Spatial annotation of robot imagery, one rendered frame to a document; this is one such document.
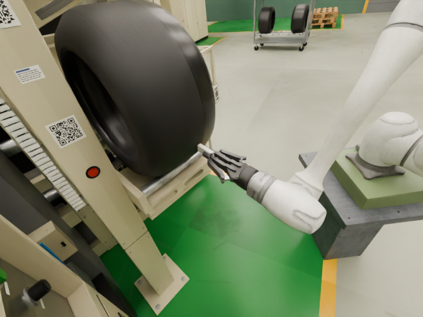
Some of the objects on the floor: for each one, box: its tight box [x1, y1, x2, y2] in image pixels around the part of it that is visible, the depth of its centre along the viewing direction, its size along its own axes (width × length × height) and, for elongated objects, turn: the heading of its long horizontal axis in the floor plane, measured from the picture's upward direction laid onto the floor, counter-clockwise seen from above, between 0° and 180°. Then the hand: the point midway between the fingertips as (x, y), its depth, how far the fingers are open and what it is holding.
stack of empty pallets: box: [309, 7, 339, 28], centre depth 727 cm, size 127×90×43 cm
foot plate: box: [134, 253, 189, 315], centre depth 140 cm, size 27×27×2 cm
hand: (205, 151), depth 74 cm, fingers closed
